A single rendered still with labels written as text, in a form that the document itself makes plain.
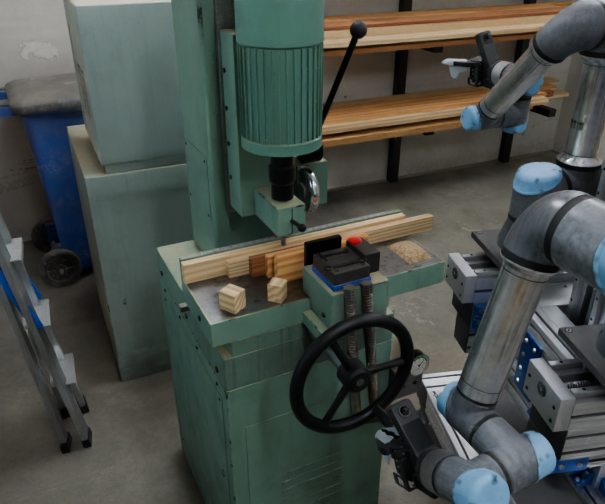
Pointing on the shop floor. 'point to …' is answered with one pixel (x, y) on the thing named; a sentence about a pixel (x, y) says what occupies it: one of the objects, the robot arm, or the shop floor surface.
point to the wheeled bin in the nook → (52, 169)
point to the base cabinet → (269, 431)
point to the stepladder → (21, 294)
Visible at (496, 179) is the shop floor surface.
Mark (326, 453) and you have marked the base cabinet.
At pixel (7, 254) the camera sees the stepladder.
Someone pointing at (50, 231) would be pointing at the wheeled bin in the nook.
